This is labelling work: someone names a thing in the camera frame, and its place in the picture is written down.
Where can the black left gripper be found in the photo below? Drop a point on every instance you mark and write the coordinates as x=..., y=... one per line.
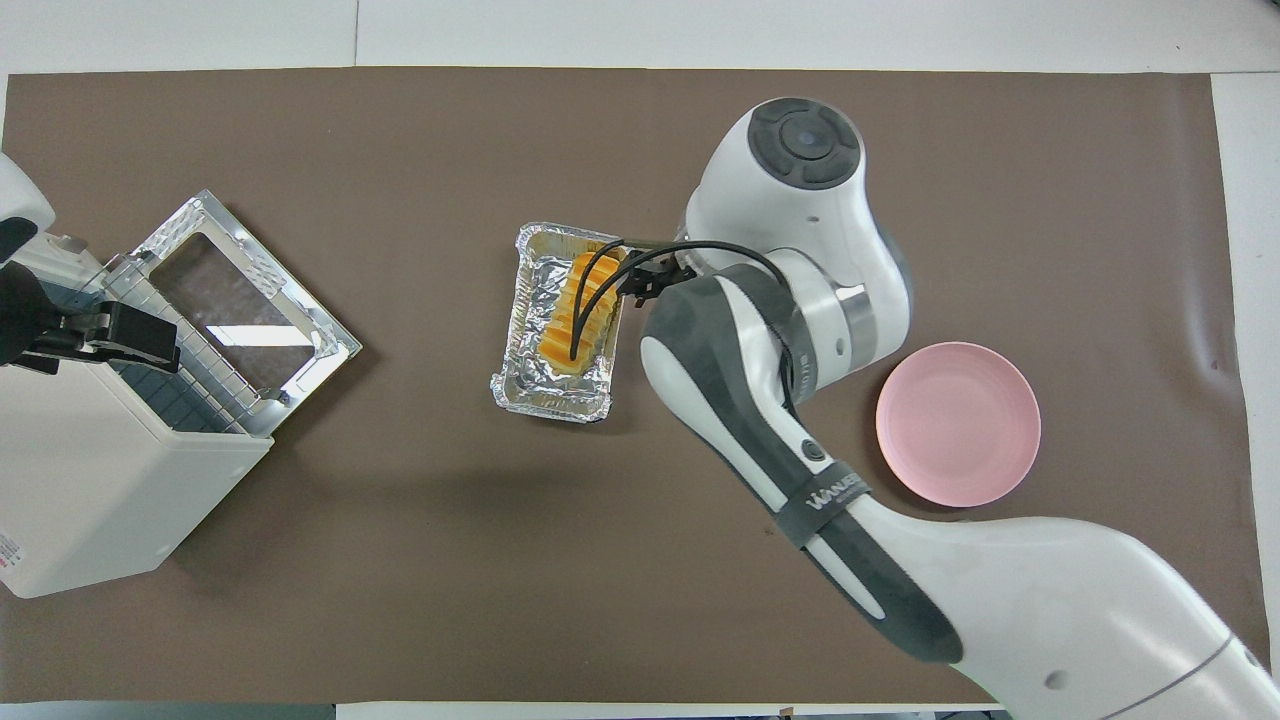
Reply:
x=22, y=315

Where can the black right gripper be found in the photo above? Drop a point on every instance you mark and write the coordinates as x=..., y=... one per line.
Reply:
x=655, y=280

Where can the sliced orange glazed bread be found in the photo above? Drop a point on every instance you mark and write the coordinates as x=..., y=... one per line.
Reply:
x=560, y=340

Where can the aluminium foil tray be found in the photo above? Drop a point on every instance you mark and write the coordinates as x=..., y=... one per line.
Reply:
x=545, y=388

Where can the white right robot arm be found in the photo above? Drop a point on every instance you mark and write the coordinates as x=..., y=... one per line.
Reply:
x=800, y=250

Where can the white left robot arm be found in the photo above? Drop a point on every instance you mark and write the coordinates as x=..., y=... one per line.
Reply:
x=20, y=190

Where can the glass oven door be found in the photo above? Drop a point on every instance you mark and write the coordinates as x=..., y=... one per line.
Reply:
x=250, y=290

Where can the white toaster oven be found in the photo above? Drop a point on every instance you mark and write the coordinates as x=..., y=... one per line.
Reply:
x=80, y=480

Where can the pink round plate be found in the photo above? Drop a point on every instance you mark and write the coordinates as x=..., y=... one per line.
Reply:
x=955, y=425

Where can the brown table mat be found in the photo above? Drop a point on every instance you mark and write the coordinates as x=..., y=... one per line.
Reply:
x=400, y=550

